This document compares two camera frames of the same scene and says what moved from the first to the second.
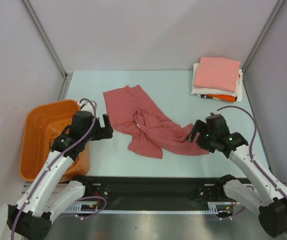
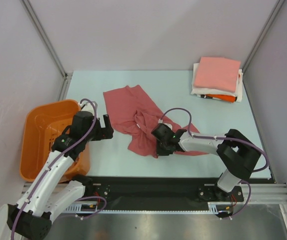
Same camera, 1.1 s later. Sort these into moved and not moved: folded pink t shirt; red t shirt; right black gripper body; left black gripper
Moved: right black gripper body
Not moved: red t shirt; folded pink t shirt; left black gripper
